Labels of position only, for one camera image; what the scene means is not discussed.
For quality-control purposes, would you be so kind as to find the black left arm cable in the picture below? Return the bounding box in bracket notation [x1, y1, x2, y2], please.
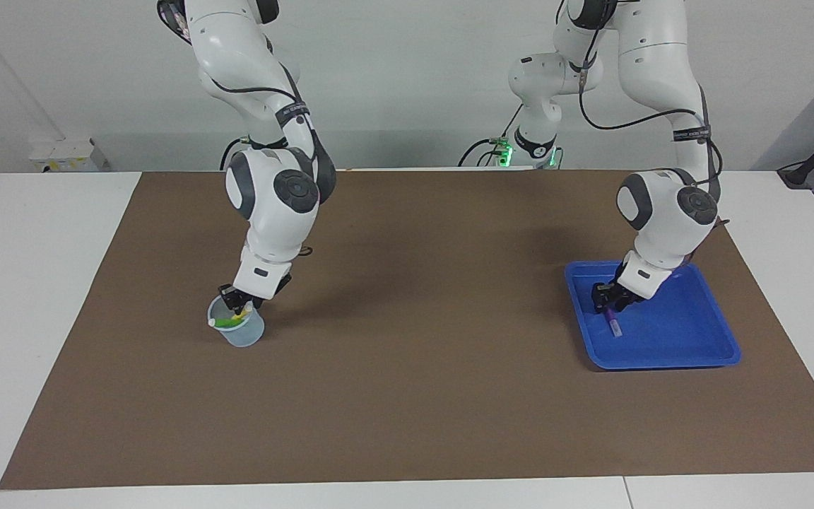
[577, 14, 726, 234]

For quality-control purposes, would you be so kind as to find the clear plastic cup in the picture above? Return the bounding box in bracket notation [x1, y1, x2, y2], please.
[207, 293, 266, 349]

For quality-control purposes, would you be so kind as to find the white wall box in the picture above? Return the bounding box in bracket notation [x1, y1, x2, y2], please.
[29, 138, 111, 174]

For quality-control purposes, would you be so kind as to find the brown table mat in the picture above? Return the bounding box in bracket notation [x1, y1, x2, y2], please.
[0, 168, 814, 491]

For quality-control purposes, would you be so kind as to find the black base cable bundle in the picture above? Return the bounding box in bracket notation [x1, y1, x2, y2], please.
[458, 105, 522, 169]
[220, 138, 251, 170]

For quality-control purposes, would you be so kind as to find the blue plastic tray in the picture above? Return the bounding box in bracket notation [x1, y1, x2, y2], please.
[564, 259, 742, 371]

